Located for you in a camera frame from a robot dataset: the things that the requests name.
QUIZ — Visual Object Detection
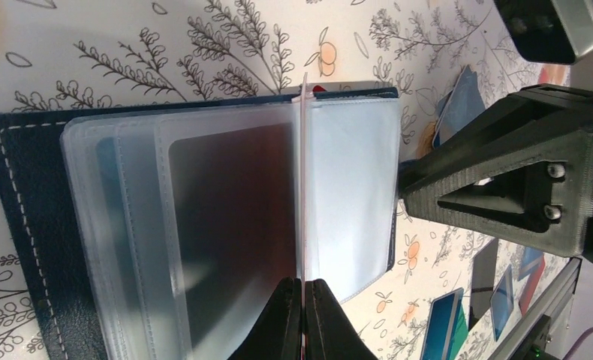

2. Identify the teal card in pile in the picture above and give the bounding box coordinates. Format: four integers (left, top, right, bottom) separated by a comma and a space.
448, 307, 468, 360

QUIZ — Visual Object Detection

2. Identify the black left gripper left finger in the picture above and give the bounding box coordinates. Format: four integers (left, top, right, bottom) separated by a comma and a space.
229, 277, 302, 360

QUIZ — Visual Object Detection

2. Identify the red card pile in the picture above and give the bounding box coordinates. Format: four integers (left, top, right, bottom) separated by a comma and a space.
158, 100, 297, 359

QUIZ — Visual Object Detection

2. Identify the floral patterned table mat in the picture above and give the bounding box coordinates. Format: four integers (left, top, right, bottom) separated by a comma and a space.
0, 1, 570, 359

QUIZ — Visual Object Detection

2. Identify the blue denim card holder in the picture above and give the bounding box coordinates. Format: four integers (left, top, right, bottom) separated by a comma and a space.
0, 88, 401, 359

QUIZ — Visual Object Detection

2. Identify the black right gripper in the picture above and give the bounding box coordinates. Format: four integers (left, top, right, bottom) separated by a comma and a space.
398, 85, 593, 263

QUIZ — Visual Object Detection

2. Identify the blue card right of pile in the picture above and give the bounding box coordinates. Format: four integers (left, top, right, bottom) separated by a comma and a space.
490, 265, 514, 341

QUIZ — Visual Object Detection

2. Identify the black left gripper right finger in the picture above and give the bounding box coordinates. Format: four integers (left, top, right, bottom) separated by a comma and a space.
304, 279, 376, 360

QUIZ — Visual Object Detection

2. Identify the black card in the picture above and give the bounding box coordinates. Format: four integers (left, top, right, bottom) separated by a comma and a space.
468, 238, 498, 330

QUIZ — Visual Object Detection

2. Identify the aluminium rail frame front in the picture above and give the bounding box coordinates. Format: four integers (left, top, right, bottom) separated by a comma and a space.
490, 258, 582, 359

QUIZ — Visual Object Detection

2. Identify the red card lower right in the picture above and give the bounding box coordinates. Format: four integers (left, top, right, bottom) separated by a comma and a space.
519, 256, 546, 316

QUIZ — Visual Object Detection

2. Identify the blue card lower right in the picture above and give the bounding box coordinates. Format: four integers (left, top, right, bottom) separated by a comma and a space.
517, 247, 544, 281

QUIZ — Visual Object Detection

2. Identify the blue card with silver stripe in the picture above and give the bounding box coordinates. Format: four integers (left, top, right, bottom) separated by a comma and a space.
432, 65, 486, 149

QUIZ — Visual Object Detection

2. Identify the blue striped card pile centre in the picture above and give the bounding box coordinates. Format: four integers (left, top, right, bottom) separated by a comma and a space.
421, 288, 464, 360

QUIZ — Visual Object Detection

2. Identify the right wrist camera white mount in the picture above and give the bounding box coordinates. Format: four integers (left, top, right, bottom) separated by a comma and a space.
493, 0, 593, 65

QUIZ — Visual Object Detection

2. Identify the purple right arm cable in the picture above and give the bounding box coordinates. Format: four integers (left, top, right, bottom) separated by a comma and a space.
557, 325, 593, 360

